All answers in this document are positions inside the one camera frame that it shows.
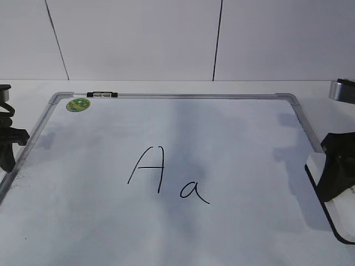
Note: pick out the black marker clip holder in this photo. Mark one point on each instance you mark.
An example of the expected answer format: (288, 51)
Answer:
(102, 94)

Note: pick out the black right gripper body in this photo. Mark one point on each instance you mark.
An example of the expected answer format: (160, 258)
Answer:
(339, 147)

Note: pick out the white board eraser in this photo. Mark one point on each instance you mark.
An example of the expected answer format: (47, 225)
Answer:
(340, 210)

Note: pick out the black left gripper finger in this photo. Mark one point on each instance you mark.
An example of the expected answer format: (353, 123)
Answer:
(7, 157)

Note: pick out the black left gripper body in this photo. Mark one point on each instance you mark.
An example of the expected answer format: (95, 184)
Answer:
(11, 135)

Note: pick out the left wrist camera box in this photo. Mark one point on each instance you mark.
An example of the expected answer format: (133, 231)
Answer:
(4, 92)

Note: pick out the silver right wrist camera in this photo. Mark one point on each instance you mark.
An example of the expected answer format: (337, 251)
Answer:
(342, 90)

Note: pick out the round green magnet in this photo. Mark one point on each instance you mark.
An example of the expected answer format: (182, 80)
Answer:
(78, 105)

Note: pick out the white board with grey frame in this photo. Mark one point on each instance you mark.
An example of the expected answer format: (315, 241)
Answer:
(168, 180)

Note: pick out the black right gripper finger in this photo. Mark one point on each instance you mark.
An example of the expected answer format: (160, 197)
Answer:
(337, 176)

